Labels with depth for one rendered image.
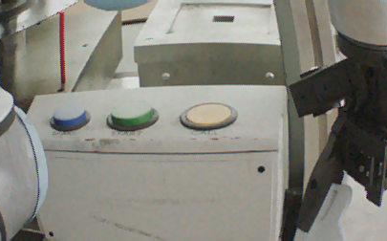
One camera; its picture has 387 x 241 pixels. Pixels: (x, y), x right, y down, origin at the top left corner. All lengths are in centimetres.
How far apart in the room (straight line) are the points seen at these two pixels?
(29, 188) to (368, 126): 38
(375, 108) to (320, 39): 32
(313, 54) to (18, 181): 33
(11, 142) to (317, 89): 30
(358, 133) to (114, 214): 45
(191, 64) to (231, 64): 4
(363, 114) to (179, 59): 55
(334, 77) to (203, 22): 58
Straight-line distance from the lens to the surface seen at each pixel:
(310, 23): 99
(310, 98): 74
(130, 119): 103
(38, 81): 131
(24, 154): 92
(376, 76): 66
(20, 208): 90
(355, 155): 70
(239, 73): 121
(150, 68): 122
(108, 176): 104
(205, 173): 102
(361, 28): 63
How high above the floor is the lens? 135
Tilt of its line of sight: 26 degrees down
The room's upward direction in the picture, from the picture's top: 6 degrees counter-clockwise
